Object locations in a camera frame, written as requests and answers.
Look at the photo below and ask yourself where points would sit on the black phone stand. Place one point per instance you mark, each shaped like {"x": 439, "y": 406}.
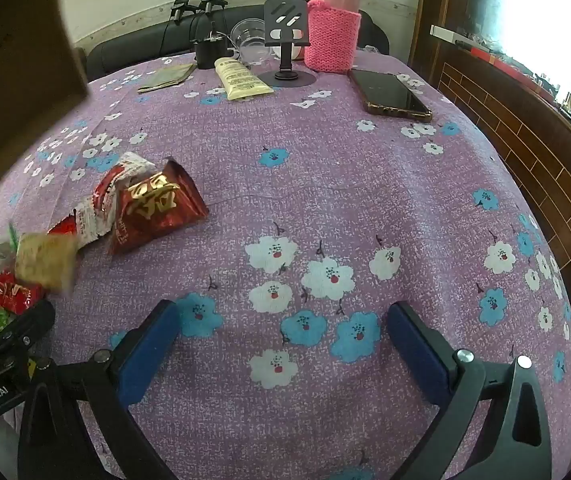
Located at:
{"x": 285, "y": 17}

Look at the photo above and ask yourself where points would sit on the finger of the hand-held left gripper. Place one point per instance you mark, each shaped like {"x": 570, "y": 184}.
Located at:
{"x": 30, "y": 324}

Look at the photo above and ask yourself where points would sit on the black sofa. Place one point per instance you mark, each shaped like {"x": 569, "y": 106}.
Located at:
{"x": 130, "y": 45}

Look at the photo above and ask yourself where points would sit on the red and white snack packet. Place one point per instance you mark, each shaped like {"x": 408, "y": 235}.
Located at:
{"x": 97, "y": 205}

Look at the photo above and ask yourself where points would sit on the small red snack packet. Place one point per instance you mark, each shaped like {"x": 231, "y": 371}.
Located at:
{"x": 10, "y": 295}

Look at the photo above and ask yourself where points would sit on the long white box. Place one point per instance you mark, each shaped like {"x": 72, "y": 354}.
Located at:
{"x": 448, "y": 33}

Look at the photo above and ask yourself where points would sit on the beige cracker packet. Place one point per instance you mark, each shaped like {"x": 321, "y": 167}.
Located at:
{"x": 45, "y": 260}

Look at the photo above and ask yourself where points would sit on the pink thermos with knitted sleeve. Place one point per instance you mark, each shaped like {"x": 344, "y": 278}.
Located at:
{"x": 330, "y": 35}

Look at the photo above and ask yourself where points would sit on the red pyramid snack packet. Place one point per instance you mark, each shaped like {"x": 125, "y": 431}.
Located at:
{"x": 160, "y": 210}

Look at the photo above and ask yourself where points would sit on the black smartphone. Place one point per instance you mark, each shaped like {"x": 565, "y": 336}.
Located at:
{"x": 390, "y": 92}

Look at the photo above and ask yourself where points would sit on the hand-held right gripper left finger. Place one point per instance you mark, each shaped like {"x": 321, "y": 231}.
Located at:
{"x": 148, "y": 355}

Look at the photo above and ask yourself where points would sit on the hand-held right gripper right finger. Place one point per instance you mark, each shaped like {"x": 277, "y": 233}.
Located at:
{"x": 418, "y": 350}

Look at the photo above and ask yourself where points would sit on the purple floral tablecloth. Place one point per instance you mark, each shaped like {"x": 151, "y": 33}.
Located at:
{"x": 315, "y": 185}

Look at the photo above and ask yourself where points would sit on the brown cardboard box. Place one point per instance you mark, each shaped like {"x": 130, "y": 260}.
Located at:
{"x": 10, "y": 60}

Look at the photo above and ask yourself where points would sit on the cream tube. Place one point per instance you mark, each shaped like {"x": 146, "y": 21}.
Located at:
{"x": 240, "y": 80}

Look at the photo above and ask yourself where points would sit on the small black box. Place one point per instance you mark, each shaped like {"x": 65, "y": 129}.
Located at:
{"x": 208, "y": 52}

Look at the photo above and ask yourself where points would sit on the brown wooden cabinet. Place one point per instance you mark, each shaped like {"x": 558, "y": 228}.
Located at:
{"x": 515, "y": 125}

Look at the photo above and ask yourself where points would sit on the black clip device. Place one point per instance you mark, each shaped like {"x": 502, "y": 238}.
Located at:
{"x": 211, "y": 1}
{"x": 181, "y": 9}

